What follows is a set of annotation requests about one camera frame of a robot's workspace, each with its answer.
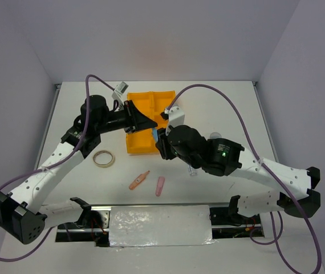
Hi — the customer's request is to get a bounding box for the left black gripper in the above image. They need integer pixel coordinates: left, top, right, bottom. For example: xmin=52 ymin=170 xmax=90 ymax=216
xmin=96 ymin=100 xmax=158 ymax=135

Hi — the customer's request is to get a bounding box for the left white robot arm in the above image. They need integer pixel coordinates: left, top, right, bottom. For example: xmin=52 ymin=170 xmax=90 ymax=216
xmin=0 ymin=95 xmax=157 ymax=244

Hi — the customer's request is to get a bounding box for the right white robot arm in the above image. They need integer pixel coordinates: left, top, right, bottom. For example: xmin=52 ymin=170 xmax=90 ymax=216
xmin=154 ymin=125 xmax=320 ymax=223

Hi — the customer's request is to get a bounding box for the yellow four-compartment tray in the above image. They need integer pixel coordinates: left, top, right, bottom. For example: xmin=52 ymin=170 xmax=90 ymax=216
xmin=124 ymin=90 xmax=182 ymax=155

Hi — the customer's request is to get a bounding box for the small spray bottle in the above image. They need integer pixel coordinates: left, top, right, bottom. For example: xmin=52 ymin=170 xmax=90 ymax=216
xmin=188 ymin=165 xmax=198 ymax=176

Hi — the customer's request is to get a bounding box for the masking tape roll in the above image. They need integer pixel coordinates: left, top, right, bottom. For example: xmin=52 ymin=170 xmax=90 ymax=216
xmin=92 ymin=150 xmax=115 ymax=168

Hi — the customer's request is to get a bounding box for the small clear round container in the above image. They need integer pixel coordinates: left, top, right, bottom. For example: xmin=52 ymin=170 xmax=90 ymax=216
xmin=209 ymin=132 xmax=222 ymax=139

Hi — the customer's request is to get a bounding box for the silver foil sheet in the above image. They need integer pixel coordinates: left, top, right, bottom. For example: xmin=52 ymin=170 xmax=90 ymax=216
xmin=109 ymin=205 xmax=214 ymax=247

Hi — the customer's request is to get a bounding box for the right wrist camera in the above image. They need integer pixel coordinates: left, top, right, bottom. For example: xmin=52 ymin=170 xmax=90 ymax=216
xmin=160 ymin=106 xmax=185 ymax=130

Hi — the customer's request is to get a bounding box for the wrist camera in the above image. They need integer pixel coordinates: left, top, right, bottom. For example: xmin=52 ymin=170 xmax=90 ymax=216
xmin=160 ymin=106 xmax=185 ymax=130
xmin=112 ymin=82 xmax=128 ymax=104

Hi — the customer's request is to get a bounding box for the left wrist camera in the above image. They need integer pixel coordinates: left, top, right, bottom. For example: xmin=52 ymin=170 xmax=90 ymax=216
xmin=112 ymin=82 xmax=128 ymax=104

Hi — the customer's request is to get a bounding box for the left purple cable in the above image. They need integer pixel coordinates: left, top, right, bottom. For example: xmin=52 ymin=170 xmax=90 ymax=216
xmin=0 ymin=74 xmax=117 ymax=262

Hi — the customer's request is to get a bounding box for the purple cable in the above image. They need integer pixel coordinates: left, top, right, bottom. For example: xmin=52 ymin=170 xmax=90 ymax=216
xmin=165 ymin=84 xmax=322 ymax=273
xmin=0 ymin=74 xmax=117 ymax=262

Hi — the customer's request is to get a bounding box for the metal base rail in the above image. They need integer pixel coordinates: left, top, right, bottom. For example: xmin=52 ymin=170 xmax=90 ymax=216
xmin=55 ymin=203 xmax=262 ymax=248

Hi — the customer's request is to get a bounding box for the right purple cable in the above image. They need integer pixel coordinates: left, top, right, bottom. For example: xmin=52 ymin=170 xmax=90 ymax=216
xmin=165 ymin=84 xmax=322 ymax=273

